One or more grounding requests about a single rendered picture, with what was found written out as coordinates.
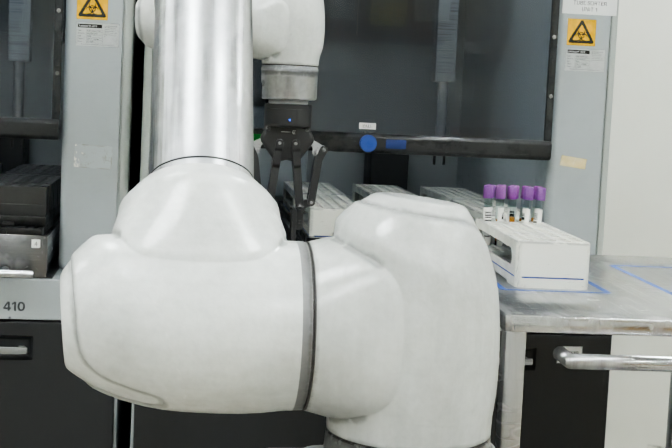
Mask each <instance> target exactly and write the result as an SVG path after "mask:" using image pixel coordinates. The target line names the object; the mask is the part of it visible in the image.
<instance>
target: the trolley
mask: <svg viewBox="0 0 672 448"><path fill-rule="evenodd" d="M495 276H496V281H497V287H498V295H499V311H500V327H501V328H502V334H501V351H500V368H499V385H498V401H497V418H496V435H495V448H520V432H521V415H522V399H523V383H524V366H525V350H526V334H527V332H534V333H566V334H598V335H629V336H661V337H672V257H645V256H618V255H591V254H590V259H589V275H588V289H587V290H573V289H545V288H519V287H514V286H512V285H511V284H509V283H508V282H507V279H505V278H504V277H503V276H501V275H500V274H498V273H497V272H496V271H495ZM553 357H554V358H555V359H556V360H557V361H559V362H560V363H561V364H562V365H564V366H565V367H566V368H568V369H586V370H621V371H655V372H671V375H670V389H669V403H668V417H667V431H666V446H665V448H672V356H640V355H606V354H573V353H570V352H569V351H568V350H567V349H566V348H565V347H563V346H558V347H556V348H555V349H554V351H553Z"/></svg>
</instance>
